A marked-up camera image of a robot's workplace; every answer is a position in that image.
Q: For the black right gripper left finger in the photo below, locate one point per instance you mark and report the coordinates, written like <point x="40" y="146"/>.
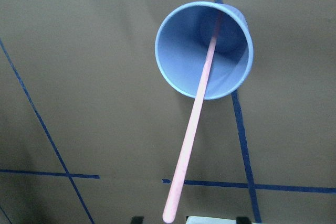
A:
<point x="137" y="220"/>

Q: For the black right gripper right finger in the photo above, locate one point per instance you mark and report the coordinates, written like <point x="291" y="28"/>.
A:
<point x="242" y="220"/>

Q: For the pink chopstick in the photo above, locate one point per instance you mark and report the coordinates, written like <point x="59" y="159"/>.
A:
<point x="173" y="198"/>

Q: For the blue ribbed plastic cup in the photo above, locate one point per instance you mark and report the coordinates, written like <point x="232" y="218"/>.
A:
<point x="182" y="43"/>

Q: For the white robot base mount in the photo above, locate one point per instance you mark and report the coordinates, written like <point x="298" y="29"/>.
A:
<point x="209" y="220"/>

